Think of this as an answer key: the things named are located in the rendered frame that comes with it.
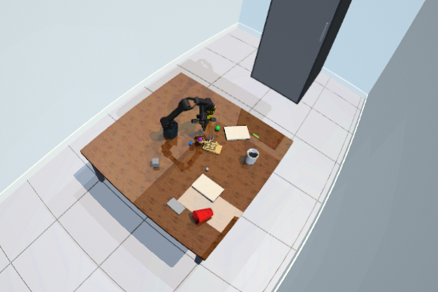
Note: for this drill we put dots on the white rectangular slab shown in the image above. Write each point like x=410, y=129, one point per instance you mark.
x=207, y=187
x=237, y=133

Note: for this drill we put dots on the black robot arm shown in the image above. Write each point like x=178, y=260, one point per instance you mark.
x=204, y=106

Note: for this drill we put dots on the red plastic cup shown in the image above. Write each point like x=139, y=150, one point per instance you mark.
x=202, y=214

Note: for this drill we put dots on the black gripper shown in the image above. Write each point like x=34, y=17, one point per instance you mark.
x=203, y=116

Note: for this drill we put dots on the olive yellow cup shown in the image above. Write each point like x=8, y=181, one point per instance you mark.
x=210, y=113

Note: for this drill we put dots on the grey handleless cup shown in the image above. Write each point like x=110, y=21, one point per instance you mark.
x=251, y=156

